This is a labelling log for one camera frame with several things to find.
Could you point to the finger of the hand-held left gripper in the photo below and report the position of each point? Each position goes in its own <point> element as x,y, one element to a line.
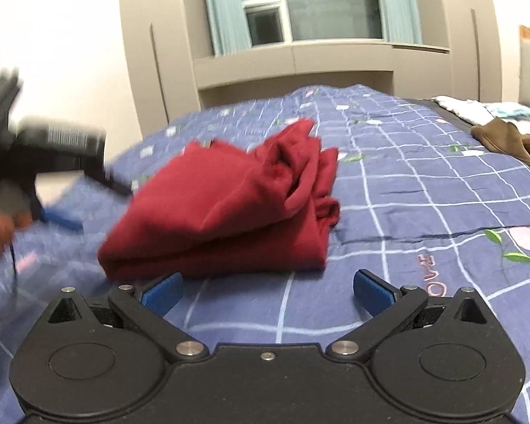
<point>62,220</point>
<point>110,181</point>

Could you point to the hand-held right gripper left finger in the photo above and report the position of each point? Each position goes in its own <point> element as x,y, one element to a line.
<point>163,293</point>

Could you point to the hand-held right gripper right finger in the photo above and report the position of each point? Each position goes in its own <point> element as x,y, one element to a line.
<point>371,293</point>

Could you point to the red garment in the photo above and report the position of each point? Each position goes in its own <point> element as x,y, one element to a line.
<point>212,212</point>

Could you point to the blue floral checked bedsheet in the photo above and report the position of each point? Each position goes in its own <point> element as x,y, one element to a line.
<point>424,229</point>

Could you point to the brown cloth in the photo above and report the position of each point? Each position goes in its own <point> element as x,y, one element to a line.
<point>503,141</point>

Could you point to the light blue curtain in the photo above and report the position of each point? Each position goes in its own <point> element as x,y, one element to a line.
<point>223,9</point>
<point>397,4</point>

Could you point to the light blue patterned pillow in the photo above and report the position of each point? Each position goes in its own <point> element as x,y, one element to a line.
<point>472,110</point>

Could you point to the beige built-in cabinet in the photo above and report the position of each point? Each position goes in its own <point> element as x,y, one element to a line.
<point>291,66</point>

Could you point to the window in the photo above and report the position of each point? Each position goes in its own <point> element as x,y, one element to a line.
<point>318,4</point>

